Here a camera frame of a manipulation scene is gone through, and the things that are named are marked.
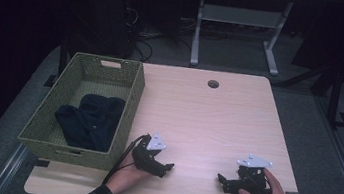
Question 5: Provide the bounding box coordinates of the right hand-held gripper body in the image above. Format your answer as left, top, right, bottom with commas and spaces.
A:
229, 151, 278, 194

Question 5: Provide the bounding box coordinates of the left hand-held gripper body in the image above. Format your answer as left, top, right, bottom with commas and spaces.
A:
129, 129, 173, 178

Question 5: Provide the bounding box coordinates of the person's left hand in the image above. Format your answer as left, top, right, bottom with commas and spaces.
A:
105, 151, 154, 194

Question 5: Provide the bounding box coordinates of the dark navy cloth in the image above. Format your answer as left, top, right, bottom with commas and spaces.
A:
50, 89, 127, 155

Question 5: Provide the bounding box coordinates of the green woven basket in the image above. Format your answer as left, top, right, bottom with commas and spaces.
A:
15, 45, 149, 175

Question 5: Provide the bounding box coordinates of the black metal stand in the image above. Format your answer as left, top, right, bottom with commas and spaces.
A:
305, 63, 344, 132

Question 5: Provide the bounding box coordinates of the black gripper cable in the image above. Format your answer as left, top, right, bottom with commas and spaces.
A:
101, 129, 152, 190

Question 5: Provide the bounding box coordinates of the tangle of floor cables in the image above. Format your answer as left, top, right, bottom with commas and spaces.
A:
116, 0, 201, 69

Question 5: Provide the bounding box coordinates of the grey metal desk frame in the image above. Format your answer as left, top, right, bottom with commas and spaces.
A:
176, 0, 342, 86

